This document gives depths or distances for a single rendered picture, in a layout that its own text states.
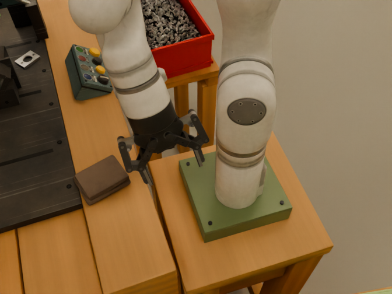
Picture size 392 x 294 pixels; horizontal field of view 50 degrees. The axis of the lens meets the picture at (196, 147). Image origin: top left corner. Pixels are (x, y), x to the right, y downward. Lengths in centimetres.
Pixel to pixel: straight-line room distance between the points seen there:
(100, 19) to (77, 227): 48
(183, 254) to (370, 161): 146
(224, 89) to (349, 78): 193
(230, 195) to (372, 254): 119
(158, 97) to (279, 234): 43
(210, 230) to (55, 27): 77
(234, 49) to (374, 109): 180
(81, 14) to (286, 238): 60
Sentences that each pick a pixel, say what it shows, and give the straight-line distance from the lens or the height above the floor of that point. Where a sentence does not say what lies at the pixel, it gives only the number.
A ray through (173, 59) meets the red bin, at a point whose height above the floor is 87.
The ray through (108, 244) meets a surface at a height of 90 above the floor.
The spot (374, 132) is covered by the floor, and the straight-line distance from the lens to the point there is 230.
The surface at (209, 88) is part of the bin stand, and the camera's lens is 130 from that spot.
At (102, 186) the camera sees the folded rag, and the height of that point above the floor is 93.
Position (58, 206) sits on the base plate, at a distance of 91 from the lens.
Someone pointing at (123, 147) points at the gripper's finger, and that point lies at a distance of 67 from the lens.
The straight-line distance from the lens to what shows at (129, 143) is 68.
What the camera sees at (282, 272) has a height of 71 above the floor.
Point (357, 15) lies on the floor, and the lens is 300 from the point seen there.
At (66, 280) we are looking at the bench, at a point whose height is 88.
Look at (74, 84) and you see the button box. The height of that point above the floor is 93.
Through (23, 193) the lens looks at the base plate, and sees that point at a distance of 95.
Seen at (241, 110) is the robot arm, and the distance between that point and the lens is 63.
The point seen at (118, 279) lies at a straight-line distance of 81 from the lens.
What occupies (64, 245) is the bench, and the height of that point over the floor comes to 88.
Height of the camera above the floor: 166
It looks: 54 degrees down
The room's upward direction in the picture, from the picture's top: straight up
